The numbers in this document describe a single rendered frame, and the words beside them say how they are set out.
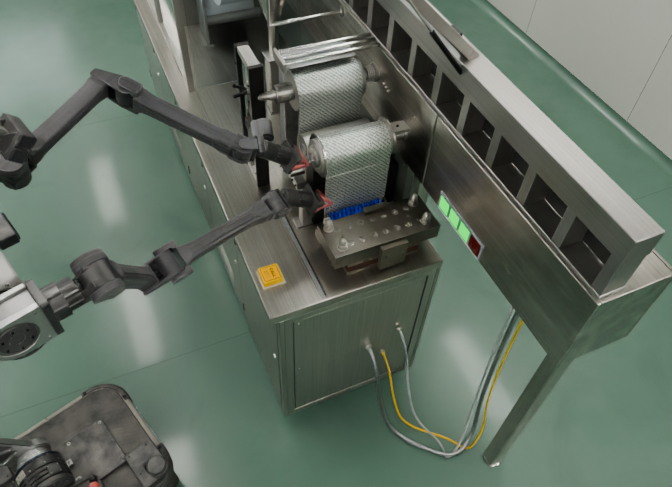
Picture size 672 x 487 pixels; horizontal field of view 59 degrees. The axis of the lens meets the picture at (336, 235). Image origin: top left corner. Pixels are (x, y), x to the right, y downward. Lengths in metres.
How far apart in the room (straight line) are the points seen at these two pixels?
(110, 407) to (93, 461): 0.23
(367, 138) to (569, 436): 1.71
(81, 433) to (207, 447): 0.52
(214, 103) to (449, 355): 1.63
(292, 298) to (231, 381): 0.96
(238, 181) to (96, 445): 1.16
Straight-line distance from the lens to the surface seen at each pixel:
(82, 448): 2.60
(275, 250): 2.13
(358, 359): 2.50
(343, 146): 1.92
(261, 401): 2.82
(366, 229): 2.03
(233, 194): 2.33
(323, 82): 2.04
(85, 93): 1.88
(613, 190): 1.45
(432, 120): 1.89
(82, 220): 3.65
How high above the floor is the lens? 2.56
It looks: 49 degrees down
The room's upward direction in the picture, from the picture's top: 4 degrees clockwise
